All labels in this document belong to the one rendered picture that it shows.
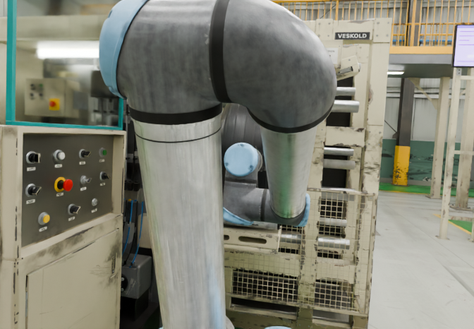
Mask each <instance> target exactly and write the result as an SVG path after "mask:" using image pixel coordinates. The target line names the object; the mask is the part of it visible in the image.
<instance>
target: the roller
mask: <svg viewBox="0 0 474 329"><path fill-rule="evenodd" d="M223 221H224V225H235V226H242V227H254V228H261V229H274V230H279V229H280V224H275V223H270V222H257V221H254V223H253V224H252V225H237V224H234V223H231V222H227V221H226V220H224V219H223Z"/></svg>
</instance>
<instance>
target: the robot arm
mask: <svg viewBox="0 0 474 329"><path fill-rule="evenodd" d="M99 67H100V71H101V74H102V77H103V80H104V82H105V84H106V86H108V87H109V90H110V91H111V92H112V93H113V94H115V95H117V96H119V97H120V98H122V99H128V105H129V110H130V118H131V119H132V120H133V123H134V128H135V137H136V143H137V148H138V157H139V163H140V172H141V177H142V187H143V191H144V197H145V206H146V211H147V221H148V226H149V231H150V241H151V246H152V255H153V261H154V270H155V275H156V281H157V290H158V295H159V305H160V310H161V315H162V324H163V326H162V328H160V329H234V326H233V324H232V322H231V321H230V320H229V319H228V318H227V317H226V304H225V277H224V221H223V219H224V220H226V221H227V222H231V223H234V224H237V225H252V224H253V223H254V221H257V222H270V223H275V224H281V225H291V226H294V227H304V226H306V224H307V222H308V217H309V212H310V196H309V195H308V194H307V193H306V191H307V187H308V179H309V174H310V166H311V162H312V154H313V149H314V144H315V136H316V132H317V126H319V125H320V124H321V123H322V122H323V121H324V120H325V119H326V118H327V117H328V116H329V113H330V112H331V110H332V107H333V105H334V99H335V96H336V88H337V79H336V71H335V68H334V65H333V62H332V60H331V57H330V55H329V53H328V51H327V49H326V48H325V46H324V45H323V44H322V42H321V41H320V39H319V37H318V36H316V34H315V33H314V32H313V31H312V30H311V29H310V28H309V27H308V26H307V25H306V24H305V23H304V22H303V21H302V20H301V19H300V18H298V17H297V16H295V15H294V14H292V12H290V11H289V10H287V9H286V8H284V7H282V6H280V5H278V4H276V3H274V2H272V1H270V0H122V1H120V2H118V3H117V5H115V6H114V7H113V8H112V9H111V10H110V12H109V15H108V18H107V19H106V20H105V22H104V24H103V26H102V31H101V34H100V38H99ZM222 103H238V104H241V105H243V106H245V107H246V108H247V110H248V113H249V115H250V117H251V118H252V119H253V121H254V122H256V123H257V124H258V125H259V126H260V130H261V136H262V145H263V148H258V147H257V146H255V145H250V144H248V143H236V144H234V145H232V146H231V147H230V148H229V149H228V150H227V151H226V153H225V156H224V166H225V168H226V174H225V182H224V195H223V193H222V165H221V115H222V112H223V109H222ZM259 149H260V150H259ZM263 155H264V157H265V166H266V167H265V166H262V156H263ZM262 171H267V180H268V186H269V189H259V188H258V176H257V172H262Z"/></svg>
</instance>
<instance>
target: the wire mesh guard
mask: <svg viewBox="0 0 474 329"><path fill-rule="evenodd" d="M307 191H310V192H311V191H315V199H314V200H319V199H316V191H318V192H321V197H322V192H327V193H332V194H333V193H343V194H352V195H361V196H366V197H367V196H373V202H372V204H370V205H372V214H371V225H366V226H370V231H369V232H370V235H369V236H364V237H370V241H367V242H369V252H366V253H368V262H367V273H366V274H367V278H363V279H366V289H365V299H364V300H365V304H361V305H365V307H364V309H365V313H359V311H352V310H351V311H350V310H345V309H341V308H340V309H336V303H335V308H331V307H330V306H333V305H329V304H325V298H324V305H329V307H326V306H320V301H319V303H316V304H319V306H317V305H314V304H313V305H312V304H309V297H308V301H307V302H308V304H304V303H298V302H292V301H288V297H287V301H284V300H283V299H285V298H283V294H286V293H283V292H282V300H278V299H273V298H271V299H270V298H264V297H258V296H256V297H255V296H250V295H245V294H238V285H237V286H234V287H237V291H235V292H237V294H236V293H233V285H229V286H232V290H229V291H232V293H231V292H228V286H227V289H225V290H227V292H225V296H228V297H236V298H242V299H250V300H255V301H264V302H269V303H274V304H283V305H288V306H297V307H302V308H307V309H316V310H321V311H330V312H335V313H344V314H349V315H354V316H362V317H367V313H368V304H369V294H370V276H371V267H372V250H373V240H374V230H375V213H376V203H377V193H370V192H361V191H344V190H335V189H318V188H309V187H307ZM303 251H306V255H301V253H300V261H304V260H301V256H307V248H306V250H303ZM311 262H316V261H312V255H311ZM317 263H322V264H323V262H316V269H317V268H319V267H317ZM328 264H333V263H328V257H327V265H328ZM264 271H268V275H264V276H268V277H273V281H274V273H273V276H269V270H264V266H263V274H264ZM258 272H259V264H258ZM253 275H257V274H253ZM253 280H257V284H254V285H258V280H259V279H258V276H257V279H253ZM264 281H267V280H264ZM262 286H267V289H268V287H272V292H273V285H272V286H268V281H267V285H263V278H262ZM256 290H257V289H256ZM259 290H261V289H259ZM256 295H257V294H256ZM259 295H262V294H259ZM263 296H267V295H263ZM297 296H301V295H297ZM333 296H337V295H333ZM268 297H273V296H268ZM296 301H300V300H296ZM332 301H336V300H332ZM302 302H304V301H302ZM341 302H344V301H341ZM340 307H343V306H340Z"/></svg>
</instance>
